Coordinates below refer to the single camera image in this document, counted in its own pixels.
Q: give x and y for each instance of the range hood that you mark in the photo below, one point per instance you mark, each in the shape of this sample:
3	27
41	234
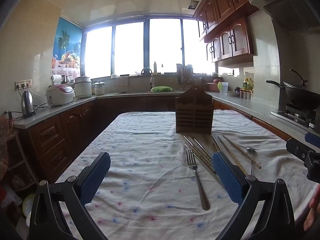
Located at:
290	5

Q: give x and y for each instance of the wooden shelf rack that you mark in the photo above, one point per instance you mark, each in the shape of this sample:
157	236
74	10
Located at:
21	160

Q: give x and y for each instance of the dish rack with utensils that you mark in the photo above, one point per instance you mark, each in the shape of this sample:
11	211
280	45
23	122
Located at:
185	75

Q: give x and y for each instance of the white pitcher green lid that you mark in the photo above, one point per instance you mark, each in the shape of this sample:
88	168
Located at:
223	87

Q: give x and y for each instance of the cooking oil bottles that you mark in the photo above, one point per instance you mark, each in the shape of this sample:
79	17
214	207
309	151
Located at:
248	83

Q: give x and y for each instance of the metal chopstick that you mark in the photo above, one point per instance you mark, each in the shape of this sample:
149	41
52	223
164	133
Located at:
203	161
201	145
197	149

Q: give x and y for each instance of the tall white rice cooker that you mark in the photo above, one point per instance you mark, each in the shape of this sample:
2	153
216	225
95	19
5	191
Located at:
83	87

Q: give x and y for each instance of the black wok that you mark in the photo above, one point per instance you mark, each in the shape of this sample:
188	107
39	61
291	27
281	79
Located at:
300	95

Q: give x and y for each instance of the wooden lower kitchen cabinets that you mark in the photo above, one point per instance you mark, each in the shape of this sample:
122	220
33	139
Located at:
75	122

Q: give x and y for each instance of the tropical fruit wall poster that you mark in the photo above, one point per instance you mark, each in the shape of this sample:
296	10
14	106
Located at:
67	42

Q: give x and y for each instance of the kitchen sink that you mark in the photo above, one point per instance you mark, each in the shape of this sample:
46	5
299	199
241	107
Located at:
140	93

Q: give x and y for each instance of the small pump dispenser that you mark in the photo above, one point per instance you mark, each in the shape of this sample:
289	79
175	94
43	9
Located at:
162	70

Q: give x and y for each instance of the small white electric pot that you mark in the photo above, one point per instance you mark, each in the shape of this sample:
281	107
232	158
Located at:
99	88

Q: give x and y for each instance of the green plastic basket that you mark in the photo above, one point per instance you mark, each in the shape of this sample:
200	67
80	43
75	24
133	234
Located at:
161	89

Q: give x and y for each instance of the wooden upper kitchen cabinets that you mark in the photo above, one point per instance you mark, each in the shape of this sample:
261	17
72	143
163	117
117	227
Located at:
225	10

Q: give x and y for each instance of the wooden kitchen cabinets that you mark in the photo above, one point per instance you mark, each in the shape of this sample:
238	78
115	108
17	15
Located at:
75	122
225	10

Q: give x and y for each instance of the white plate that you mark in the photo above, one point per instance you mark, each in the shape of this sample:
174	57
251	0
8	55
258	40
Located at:
232	93

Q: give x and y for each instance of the knife holder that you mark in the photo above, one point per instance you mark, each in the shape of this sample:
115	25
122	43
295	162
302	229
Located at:
203	82

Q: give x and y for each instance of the metal fork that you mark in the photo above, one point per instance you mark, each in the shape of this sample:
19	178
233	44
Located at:
197	177

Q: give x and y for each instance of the white floral tablecloth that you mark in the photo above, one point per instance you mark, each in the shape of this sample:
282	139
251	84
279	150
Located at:
150	155

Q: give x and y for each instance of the white bowl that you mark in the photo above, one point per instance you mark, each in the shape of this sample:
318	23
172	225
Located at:
28	205

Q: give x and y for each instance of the pink plastic container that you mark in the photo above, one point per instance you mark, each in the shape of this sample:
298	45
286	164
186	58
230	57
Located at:
215	84

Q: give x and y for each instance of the wooden utensil holder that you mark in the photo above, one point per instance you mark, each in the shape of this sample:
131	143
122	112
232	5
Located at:
193	115

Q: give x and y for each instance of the pink white rice cooker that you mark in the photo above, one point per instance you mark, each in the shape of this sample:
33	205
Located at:
60	95

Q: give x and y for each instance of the person's right hand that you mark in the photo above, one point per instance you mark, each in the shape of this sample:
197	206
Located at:
315	215

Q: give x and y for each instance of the gas stove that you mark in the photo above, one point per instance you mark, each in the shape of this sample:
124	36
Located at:
297	116

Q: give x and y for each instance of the kitchen faucet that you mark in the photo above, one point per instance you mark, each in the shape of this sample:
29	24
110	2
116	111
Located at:
151	78

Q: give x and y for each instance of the steel electric kettle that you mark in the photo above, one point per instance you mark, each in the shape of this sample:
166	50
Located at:
27	103

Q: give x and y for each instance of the row of spice jars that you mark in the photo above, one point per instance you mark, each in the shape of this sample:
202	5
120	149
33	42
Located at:
246	94

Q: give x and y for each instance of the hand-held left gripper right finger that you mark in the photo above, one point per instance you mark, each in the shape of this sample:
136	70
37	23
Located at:
227	180

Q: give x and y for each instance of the metal spoon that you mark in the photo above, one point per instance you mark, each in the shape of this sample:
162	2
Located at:
251	151

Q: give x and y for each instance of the kitchen window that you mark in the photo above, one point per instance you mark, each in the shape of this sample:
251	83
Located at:
130	47

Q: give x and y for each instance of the paper towel roll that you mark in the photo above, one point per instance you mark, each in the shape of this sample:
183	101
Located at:
56	79

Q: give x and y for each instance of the wall power outlet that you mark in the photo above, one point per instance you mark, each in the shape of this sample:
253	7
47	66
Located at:
23	84

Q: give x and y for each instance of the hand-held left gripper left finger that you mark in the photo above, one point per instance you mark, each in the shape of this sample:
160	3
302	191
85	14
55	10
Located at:
96	177

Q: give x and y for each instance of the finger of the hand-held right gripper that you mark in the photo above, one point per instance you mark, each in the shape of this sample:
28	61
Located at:
313	138
297	148

